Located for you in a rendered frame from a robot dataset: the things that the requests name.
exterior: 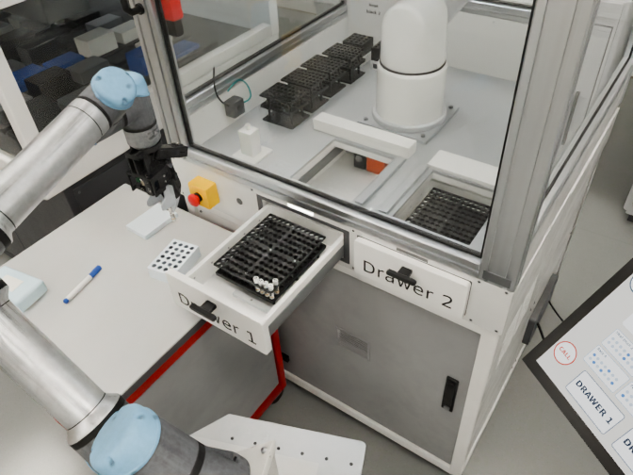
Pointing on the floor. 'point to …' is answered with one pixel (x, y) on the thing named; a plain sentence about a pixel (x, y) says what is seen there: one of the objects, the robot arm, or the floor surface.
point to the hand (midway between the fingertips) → (170, 204)
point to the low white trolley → (144, 318)
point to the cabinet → (409, 352)
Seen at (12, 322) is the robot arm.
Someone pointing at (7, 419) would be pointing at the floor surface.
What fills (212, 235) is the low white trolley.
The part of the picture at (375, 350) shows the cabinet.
